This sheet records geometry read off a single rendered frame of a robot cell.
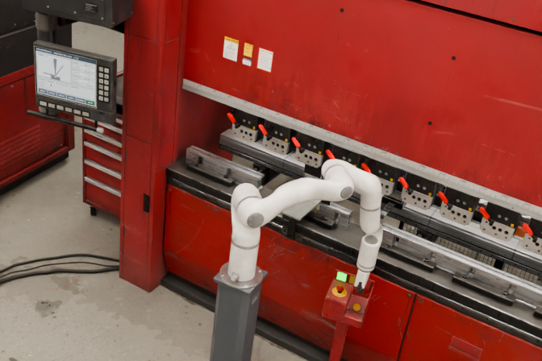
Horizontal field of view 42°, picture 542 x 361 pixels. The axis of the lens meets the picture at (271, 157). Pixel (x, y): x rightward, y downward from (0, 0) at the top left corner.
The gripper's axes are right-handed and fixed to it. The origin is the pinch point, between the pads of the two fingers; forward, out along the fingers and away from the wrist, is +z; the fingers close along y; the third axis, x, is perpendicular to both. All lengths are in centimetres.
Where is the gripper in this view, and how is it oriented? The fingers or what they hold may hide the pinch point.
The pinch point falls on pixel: (360, 289)
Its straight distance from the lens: 345.6
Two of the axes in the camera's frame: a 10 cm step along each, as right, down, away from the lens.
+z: -0.8, 8.2, 5.6
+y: -3.7, 5.0, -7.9
